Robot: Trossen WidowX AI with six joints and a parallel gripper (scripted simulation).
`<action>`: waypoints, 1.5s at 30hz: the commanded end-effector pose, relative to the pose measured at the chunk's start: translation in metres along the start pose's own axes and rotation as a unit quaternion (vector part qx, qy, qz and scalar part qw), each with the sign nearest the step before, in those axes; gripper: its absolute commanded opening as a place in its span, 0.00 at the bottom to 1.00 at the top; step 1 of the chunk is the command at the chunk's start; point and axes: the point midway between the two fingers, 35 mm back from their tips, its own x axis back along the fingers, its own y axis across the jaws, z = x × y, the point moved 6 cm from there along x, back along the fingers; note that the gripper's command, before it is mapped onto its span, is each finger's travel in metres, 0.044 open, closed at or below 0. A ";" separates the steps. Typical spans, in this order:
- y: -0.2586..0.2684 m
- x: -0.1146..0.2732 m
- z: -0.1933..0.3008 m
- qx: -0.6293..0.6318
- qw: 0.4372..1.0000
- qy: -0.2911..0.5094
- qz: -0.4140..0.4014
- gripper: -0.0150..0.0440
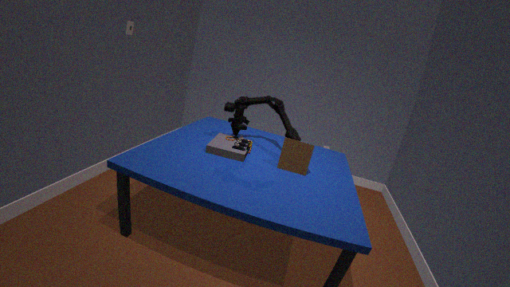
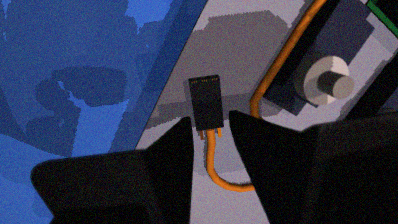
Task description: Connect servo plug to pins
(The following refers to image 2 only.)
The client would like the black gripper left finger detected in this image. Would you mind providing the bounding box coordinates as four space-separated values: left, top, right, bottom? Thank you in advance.
30 116 194 224

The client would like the grey rectangular base plate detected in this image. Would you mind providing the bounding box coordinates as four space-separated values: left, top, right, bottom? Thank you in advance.
134 0 398 224

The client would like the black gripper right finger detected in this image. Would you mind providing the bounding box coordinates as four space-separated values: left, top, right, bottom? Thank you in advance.
229 110 398 224

